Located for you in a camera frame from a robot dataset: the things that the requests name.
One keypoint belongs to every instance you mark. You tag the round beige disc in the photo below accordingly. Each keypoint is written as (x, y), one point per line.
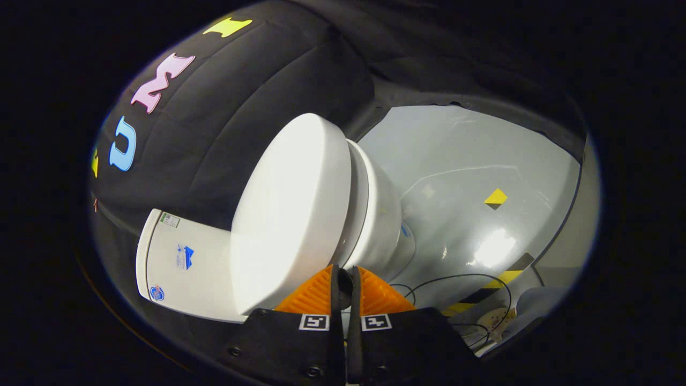
(496, 321)

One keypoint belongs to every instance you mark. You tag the yellow black diamond sticker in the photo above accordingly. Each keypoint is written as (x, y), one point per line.
(496, 197)

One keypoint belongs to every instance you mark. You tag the yellow black striped floor tape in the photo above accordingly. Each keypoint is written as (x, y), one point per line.
(509, 276)

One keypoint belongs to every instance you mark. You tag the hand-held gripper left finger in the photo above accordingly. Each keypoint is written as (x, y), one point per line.
(300, 343)

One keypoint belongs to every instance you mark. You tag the black backdrop cloth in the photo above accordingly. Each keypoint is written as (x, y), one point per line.
(241, 107)

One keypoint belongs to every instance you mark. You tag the white toilet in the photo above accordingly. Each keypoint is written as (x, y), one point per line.
(182, 279)

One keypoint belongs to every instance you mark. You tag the white toilet lid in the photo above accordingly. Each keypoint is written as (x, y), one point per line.
(289, 214)

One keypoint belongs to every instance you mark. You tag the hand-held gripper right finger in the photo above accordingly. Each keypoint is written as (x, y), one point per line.
(396, 348)

